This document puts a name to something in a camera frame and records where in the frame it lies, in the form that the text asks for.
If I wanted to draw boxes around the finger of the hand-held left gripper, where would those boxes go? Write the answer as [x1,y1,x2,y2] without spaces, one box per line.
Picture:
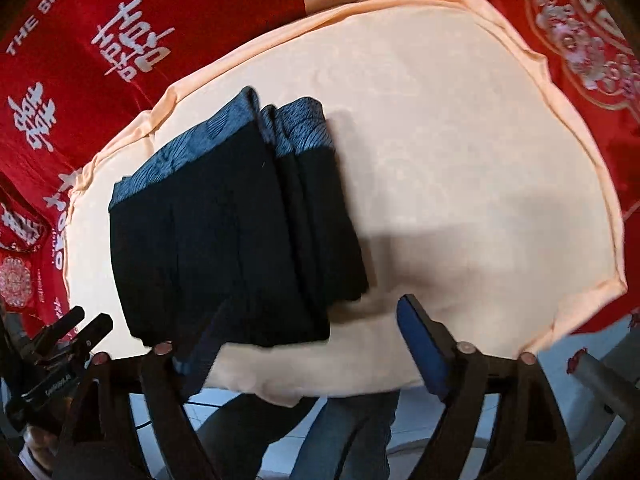
[49,312,114,367]
[29,305,87,354]

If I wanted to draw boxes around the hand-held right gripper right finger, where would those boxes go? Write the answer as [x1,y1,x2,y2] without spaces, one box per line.
[396,294,579,480]

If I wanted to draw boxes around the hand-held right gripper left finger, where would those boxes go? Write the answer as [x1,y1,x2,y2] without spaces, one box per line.
[52,304,235,480]

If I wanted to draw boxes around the black pants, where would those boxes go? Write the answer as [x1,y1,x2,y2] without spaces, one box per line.
[108,86,371,356]

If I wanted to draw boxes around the person's left hand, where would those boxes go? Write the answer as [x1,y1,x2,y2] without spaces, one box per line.
[25,427,61,456]

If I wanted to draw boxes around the person's right leg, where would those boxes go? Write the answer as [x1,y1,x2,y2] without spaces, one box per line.
[300,391,402,480]

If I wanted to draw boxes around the grey metal tube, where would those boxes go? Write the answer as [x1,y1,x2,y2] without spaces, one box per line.
[567,345,640,423]

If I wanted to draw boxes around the peach cloth sheet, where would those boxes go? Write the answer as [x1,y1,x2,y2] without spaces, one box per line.
[65,0,628,408]

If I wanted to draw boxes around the red printed blanket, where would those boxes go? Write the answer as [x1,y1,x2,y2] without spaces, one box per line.
[0,0,640,373]

